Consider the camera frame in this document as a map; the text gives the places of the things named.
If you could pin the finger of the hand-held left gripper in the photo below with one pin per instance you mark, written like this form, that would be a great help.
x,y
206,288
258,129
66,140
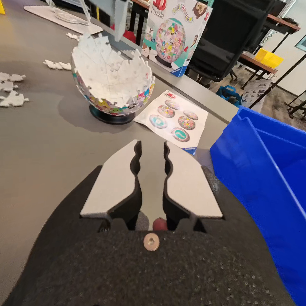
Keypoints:
x,y
122,16

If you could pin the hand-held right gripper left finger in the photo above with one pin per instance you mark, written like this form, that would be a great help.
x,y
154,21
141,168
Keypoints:
x,y
112,186

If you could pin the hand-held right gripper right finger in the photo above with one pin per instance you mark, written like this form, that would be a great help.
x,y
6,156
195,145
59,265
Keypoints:
x,y
191,188

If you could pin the colourful puzzle ball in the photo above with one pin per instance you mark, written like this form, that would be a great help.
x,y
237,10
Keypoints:
x,y
107,71

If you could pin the black round ball stand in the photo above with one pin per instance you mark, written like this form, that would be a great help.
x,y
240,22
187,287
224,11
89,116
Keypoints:
x,y
107,118

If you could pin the puzzle piece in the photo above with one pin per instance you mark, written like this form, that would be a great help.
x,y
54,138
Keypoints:
x,y
12,99
7,86
65,66
51,64
73,36
12,77

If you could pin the colourful puzzle box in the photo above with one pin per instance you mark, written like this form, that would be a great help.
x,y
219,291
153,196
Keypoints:
x,y
172,43

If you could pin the puzzle instruction leaflet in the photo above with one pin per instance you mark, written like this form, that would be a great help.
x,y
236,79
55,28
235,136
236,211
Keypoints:
x,y
153,112

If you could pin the red box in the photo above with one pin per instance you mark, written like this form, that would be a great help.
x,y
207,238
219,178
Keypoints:
x,y
129,37

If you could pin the clear acrylic sign holder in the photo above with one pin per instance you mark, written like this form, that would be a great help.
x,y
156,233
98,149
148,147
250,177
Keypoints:
x,y
71,19

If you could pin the blue plastic bin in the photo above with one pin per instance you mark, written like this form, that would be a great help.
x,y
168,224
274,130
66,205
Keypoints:
x,y
263,191

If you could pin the blue bag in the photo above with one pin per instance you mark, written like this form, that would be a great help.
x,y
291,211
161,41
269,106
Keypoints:
x,y
227,92

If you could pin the black office chair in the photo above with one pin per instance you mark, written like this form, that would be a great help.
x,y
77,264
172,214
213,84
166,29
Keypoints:
x,y
227,35

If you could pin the printed paper sheet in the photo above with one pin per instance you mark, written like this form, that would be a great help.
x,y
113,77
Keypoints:
x,y
257,93

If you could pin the wooden desk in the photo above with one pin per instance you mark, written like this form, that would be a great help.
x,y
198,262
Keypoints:
x,y
246,57

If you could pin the black tripod stand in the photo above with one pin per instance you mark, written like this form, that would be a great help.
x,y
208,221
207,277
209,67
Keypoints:
x,y
275,83

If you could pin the small yellow bin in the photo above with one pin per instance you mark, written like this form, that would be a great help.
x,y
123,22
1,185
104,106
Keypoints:
x,y
267,57

